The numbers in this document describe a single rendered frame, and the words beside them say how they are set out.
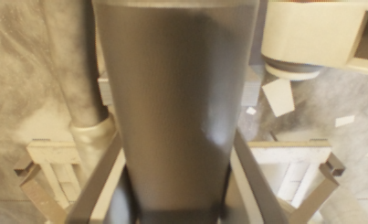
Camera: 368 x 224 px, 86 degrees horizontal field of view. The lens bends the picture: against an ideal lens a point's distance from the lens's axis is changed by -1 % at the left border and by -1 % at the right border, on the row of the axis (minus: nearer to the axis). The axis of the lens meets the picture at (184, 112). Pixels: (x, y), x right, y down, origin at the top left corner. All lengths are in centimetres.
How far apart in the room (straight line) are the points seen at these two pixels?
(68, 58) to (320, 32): 38
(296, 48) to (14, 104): 146
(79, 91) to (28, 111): 132
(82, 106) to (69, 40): 6
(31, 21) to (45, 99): 42
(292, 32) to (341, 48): 8
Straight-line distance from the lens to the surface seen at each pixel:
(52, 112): 144
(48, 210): 121
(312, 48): 44
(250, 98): 16
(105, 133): 22
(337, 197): 207
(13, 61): 139
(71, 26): 19
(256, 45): 94
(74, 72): 20
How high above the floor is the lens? 103
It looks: 58 degrees down
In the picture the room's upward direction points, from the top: 179 degrees clockwise
